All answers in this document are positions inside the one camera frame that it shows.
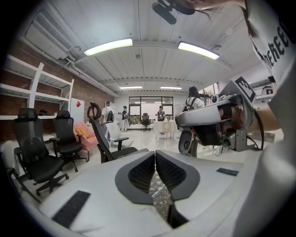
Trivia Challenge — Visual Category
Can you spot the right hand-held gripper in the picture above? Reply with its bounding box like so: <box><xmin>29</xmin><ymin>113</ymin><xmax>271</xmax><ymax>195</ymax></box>
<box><xmin>175</xmin><ymin>76</ymin><xmax>256</xmax><ymax>152</ymax></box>

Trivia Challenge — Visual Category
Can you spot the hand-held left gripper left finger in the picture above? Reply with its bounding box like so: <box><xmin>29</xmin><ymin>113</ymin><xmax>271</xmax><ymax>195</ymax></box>
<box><xmin>39</xmin><ymin>150</ymin><xmax>172</xmax><ymax>234</ymax></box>

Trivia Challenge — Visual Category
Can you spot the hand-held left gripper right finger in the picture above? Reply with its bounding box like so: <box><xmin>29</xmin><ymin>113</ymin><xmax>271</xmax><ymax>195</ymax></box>
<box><xmin>155</xmin><ymin>150</ymin><xmax>245</xmax><ymax>229</ymax></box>

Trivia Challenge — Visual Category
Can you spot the person's right forearm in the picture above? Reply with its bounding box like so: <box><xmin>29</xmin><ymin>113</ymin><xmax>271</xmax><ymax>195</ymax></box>
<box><xmin>253</xmin><ymin>107</ymin><xmax>282</xmax><ymax>133</ymax></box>

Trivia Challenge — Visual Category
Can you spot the person's right hand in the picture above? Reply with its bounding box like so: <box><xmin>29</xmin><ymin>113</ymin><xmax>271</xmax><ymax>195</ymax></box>
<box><xmin>232</xmin><ymin>107</ymin><xmax>245</xmax><ymax>129</ymax></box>

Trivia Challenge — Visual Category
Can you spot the black rounded floor appliance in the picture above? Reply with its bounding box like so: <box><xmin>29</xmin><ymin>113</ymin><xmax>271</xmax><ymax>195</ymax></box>
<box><xmin>178</xmin><ymin>129</ymin><xmax>197</xmax><ymax>154</ymax></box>

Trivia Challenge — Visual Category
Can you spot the table with patterned cloth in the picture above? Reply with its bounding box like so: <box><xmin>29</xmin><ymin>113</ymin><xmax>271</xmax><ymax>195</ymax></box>
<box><xmin>154</xmin><ymin>120</ymin><xmax>180</xmax><ymax>140</ymax></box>

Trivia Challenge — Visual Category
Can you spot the wicker table with glass top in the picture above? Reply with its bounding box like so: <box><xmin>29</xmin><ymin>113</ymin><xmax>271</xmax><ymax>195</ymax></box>
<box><xmin>149</xmin><ymin>171</ymin><xmax>173</xmax><ymax>220</ymax></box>

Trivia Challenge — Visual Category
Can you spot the white office chair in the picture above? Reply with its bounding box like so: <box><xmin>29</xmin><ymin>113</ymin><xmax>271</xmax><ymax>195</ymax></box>
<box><xmin>106</xmin><ymin>122</ymin><xmax>130</xmax><ymax>149</ymax></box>

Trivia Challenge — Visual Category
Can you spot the black office chair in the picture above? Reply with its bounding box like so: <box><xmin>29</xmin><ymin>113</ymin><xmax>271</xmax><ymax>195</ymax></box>
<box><xmin>49</xmin><ymin>110</ymin><xmax>90</xmax><ymax>173</ymax></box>
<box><xmin>87</xmin><ymin>101</ymin><xmax>149</xmax><ymax>164</ymax></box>
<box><xmin>141</xmin><ymin>112</ymin><xmax>152</xmax><ymax>132</ymax></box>
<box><xmin>13</xmin><ymin>107</ymin><xmax>70</xmax><ymax>197</ymax></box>

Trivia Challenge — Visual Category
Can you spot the black framed window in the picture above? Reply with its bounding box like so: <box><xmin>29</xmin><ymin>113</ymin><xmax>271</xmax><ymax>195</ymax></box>
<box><xmin>129</xmin><ymin>96</ymin><xmax>174</xmax><ymax>126</ymax></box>

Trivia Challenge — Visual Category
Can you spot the pink soft armchair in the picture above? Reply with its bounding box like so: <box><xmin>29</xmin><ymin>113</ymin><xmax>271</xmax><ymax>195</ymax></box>
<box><xmin>73</xmin><ymin>122</ymin><xmax>98</xmax><ymax>151</ymax></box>

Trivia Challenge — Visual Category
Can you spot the white cabinet with red mark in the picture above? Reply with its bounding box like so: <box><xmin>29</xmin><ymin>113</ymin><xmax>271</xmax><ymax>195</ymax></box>
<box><xmin>69</xmin><ymin>97</ymin><xmax>85</xmax><ymax>125</ymax></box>

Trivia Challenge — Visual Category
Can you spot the grey printed t-shirt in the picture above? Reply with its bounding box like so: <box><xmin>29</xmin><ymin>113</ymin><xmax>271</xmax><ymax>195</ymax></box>
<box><xmin>241</xmin><ymin>0</ymin><xmax>296</xmax><ymax>149</ymax></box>

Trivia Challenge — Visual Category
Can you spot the white ceiling air conditioner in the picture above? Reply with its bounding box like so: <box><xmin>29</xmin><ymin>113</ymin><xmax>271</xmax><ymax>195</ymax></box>
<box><xmin>24</xmin><ymin>12</ymin><xmax>74</xmax><ymax>60</ymax></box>

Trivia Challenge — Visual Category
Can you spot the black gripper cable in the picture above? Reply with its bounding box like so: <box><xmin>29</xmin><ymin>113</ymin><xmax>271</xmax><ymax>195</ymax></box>
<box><xmin>240</xmin><ymin>97</ymin><xmax>265</xmax><ymax>151</ymax></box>

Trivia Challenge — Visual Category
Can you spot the black head-worn camera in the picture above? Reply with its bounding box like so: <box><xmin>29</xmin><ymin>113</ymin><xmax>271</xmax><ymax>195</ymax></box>
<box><xmin>151</xmin><ymin>0</ymin><xmax>202</xmax><ymax>25</ymax></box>

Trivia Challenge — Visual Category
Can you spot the white wall shelving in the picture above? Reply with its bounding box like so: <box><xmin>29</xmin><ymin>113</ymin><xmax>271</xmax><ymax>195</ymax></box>
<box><xmin>0</xmin><ymin>54</ymin><xmax>75</xmax><ymax>121</ymax></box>

